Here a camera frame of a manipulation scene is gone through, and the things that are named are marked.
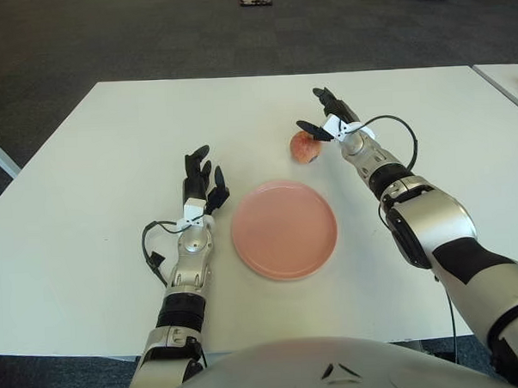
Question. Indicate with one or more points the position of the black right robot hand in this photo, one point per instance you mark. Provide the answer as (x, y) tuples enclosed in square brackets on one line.
[(339, 121)]

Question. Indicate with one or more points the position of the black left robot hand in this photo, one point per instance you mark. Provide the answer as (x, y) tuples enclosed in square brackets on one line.
[(194, 184)]

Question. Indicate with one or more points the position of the red yellow apple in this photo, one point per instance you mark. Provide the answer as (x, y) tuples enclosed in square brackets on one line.
[(302, 149)]

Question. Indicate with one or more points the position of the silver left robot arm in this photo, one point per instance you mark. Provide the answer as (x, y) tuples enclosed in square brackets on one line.
[(191, 265)]

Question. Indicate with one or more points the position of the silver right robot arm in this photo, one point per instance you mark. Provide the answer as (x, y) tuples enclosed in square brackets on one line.
[(436, 220)]

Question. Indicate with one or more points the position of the pink round plate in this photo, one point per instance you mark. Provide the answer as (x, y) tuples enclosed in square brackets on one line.
[(284, 229)]

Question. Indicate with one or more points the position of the small red black floor item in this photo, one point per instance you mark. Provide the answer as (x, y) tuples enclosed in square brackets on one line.
[(256, 1)]

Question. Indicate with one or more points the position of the silver robot torso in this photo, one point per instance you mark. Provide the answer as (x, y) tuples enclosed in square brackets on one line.
[(292, 368)]

